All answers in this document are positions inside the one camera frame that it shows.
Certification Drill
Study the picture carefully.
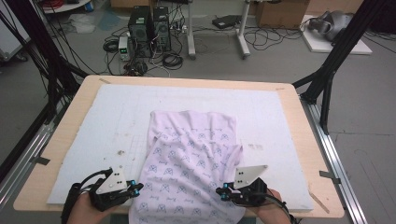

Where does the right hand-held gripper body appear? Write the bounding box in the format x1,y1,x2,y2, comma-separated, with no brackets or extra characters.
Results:
230,164,269,208

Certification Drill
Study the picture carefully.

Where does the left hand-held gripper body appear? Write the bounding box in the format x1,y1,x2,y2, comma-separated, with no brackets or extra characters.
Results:
88,167,134,213

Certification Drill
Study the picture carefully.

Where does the pink printed towel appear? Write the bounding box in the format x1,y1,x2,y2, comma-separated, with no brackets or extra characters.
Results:
128,109,247,224

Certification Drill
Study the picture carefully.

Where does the person's right hand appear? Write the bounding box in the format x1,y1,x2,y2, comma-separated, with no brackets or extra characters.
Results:
246,189,292,224

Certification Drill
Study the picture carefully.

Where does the person's left hand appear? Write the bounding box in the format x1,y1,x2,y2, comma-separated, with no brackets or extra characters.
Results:
66,192,120,224

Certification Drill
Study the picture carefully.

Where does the grey tape strip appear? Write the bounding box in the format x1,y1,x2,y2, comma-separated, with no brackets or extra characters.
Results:
31,156,50,166
318,170,342,185

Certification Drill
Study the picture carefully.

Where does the white foam mat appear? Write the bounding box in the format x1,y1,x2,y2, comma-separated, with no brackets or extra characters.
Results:
46,83,315,213

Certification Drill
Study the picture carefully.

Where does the white power supply unit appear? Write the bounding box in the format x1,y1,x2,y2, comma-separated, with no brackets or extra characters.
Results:
118,35,134,63

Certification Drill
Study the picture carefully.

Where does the white metal stand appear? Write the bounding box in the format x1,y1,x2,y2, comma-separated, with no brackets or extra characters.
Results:
186,0,252,61

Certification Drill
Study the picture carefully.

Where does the black computer tower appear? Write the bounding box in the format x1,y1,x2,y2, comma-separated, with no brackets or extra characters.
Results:
152,6,172,52
128,5,153,59

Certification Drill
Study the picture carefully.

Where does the white floor board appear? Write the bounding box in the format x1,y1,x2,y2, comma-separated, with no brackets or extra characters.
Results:
300,13,373,55

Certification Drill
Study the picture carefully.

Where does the clear plastic bag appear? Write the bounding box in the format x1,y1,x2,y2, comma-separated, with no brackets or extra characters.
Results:
68,13,97,35

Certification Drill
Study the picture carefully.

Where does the teal floor sheet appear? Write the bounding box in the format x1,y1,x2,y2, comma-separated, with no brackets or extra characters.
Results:
97,10,120,32

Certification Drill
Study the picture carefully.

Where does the black flat device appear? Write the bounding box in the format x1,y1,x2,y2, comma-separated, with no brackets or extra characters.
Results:
211,14,242,30

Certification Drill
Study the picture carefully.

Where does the large cardboard box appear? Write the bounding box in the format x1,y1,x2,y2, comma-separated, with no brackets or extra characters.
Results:
255,0,311,30

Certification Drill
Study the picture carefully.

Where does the white cabinet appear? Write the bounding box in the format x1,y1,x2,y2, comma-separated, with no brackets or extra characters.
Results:
0,12,31,62

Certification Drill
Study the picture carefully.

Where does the small cardboard box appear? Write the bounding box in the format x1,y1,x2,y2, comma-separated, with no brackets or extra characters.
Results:
110,0,157,9

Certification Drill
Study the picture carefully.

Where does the white round table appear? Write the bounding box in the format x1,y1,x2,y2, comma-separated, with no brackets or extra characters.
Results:
41,0,92,14

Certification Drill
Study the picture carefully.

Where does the grey rounded device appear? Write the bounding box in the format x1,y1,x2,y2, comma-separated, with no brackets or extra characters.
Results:
307,9,354,41

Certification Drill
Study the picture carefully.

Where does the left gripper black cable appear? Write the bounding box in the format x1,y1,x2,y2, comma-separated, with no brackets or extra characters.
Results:
61,167,114,224

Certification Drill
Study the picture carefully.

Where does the aluminium rail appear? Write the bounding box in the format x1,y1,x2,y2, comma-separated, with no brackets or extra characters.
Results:
300,96,370,224
0,102,68,213

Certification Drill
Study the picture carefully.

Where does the black cable bundle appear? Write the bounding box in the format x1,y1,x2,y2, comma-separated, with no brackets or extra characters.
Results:
122,59,149,77

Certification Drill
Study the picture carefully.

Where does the black cable coil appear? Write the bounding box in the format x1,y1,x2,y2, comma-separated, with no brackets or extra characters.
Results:
162,52,185,71
102,38,120,54

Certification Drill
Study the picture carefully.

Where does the black metal frame post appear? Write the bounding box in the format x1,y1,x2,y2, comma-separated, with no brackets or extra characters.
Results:
4,0,90,94
292,0,391,135

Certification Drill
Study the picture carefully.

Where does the red cable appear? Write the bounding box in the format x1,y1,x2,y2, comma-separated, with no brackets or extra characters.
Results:
41,0,64,8

